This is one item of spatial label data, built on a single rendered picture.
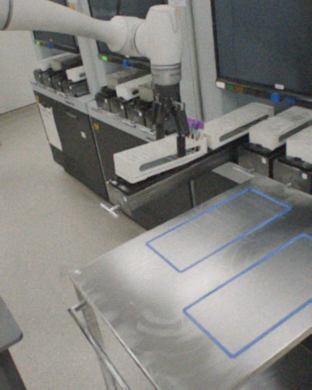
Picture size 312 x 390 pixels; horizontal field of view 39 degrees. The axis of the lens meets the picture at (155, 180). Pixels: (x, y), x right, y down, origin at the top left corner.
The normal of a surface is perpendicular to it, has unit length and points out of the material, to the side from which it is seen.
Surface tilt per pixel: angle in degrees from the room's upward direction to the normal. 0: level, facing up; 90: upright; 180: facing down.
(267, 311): 0
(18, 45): 90
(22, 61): 90
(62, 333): 0
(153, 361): 0
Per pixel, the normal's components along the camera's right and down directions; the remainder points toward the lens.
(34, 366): -0.15, -0.86
